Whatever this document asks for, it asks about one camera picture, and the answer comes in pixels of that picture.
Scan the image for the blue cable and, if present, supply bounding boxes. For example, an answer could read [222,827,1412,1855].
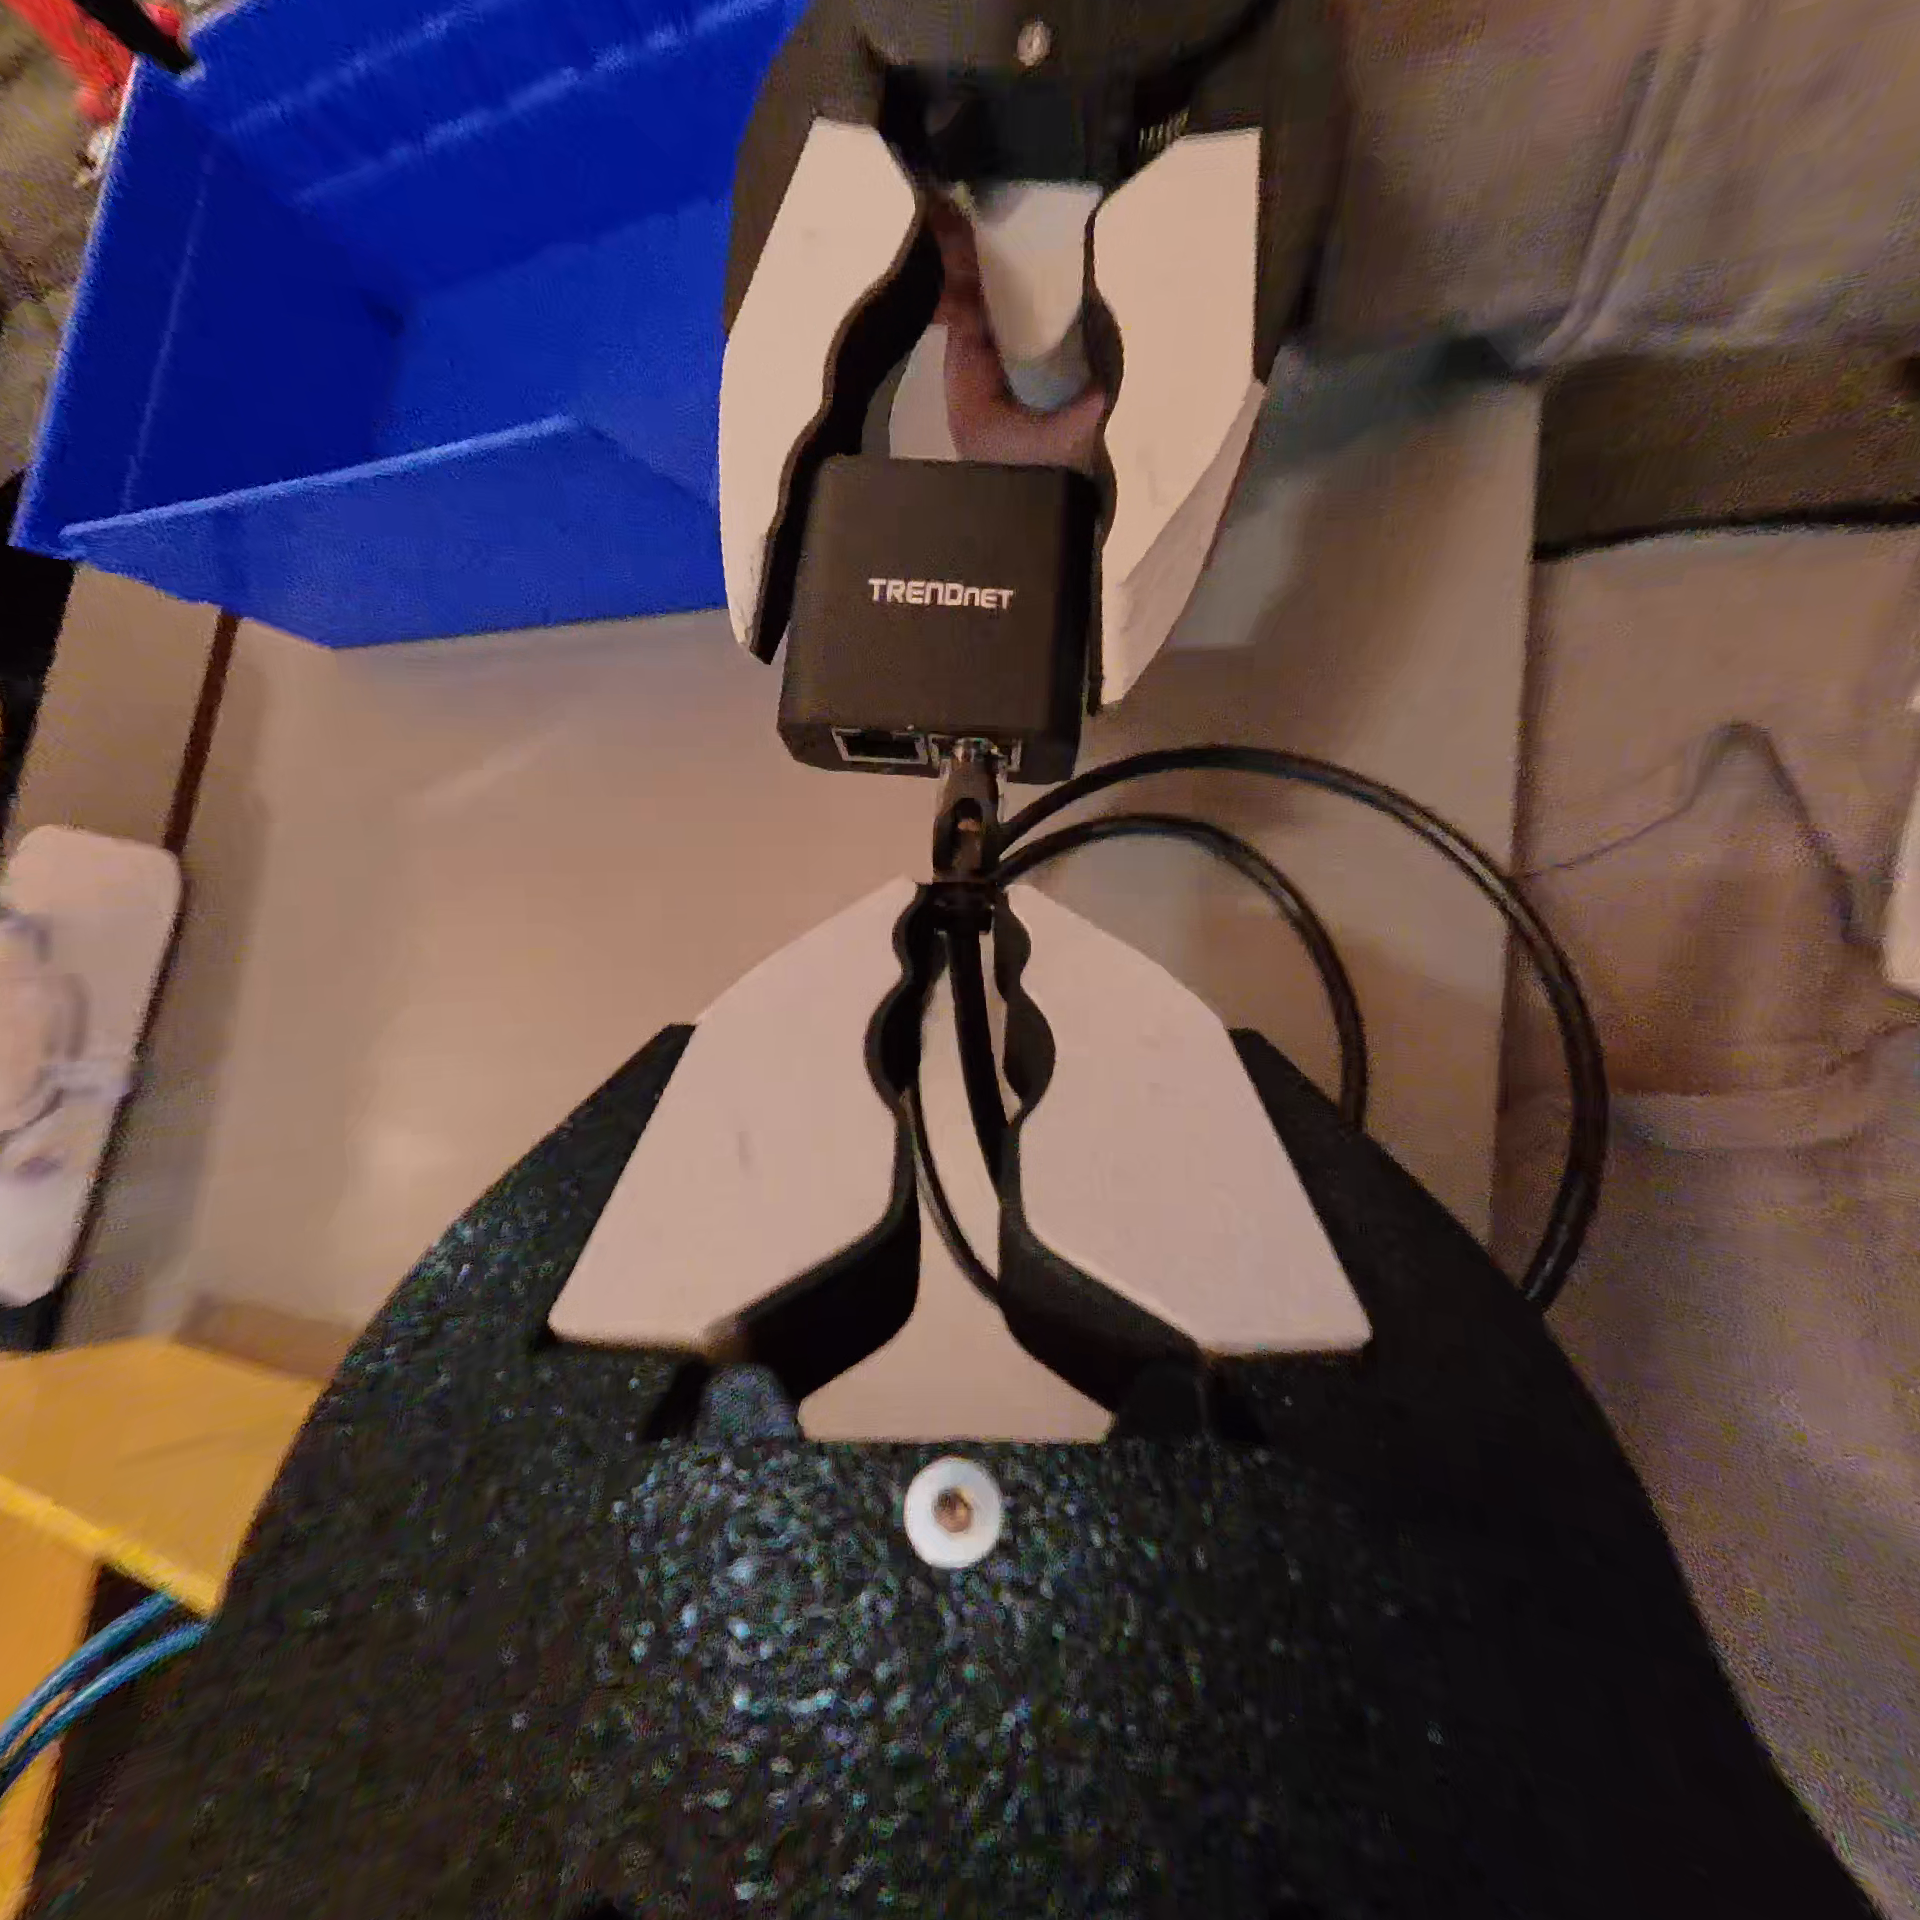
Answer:
[0,1622,213,1794]
[0,1587,213,1748]

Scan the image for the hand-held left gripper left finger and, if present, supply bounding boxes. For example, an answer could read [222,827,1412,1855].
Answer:
[544,883,924,1420]

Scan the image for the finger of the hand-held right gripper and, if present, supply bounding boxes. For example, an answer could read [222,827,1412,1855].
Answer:
[717,118,939,666]
[1076,128,1272,712]

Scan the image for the person's right hand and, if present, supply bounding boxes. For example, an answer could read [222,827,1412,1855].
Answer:
[921,194,1113,471]

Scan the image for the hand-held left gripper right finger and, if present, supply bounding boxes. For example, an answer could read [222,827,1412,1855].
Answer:
[989,883,1375,1426]

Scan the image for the white plastic packet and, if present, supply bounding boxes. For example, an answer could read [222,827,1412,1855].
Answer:
[0,823,185,1310]

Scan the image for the yellow plastic bin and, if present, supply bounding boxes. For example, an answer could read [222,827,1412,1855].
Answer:
[0,1339,328,1618]

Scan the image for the red object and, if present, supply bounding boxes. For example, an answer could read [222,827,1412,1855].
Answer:
[56,0,197,169]

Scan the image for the black cable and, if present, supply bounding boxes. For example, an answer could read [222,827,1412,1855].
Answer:
[896,739,1608,1321]

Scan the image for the black network adapter box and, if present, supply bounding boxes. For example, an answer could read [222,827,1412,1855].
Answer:
[777,457,1104,785]

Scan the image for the blue plastic bin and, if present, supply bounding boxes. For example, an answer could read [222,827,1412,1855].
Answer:
[12,0,815,652]

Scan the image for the person's right forearm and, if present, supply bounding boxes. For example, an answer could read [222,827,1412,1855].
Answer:
[1276,0,1920,396]

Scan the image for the person's grey clothing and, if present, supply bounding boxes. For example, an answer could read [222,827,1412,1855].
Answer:
[1511,546,1920,1920]

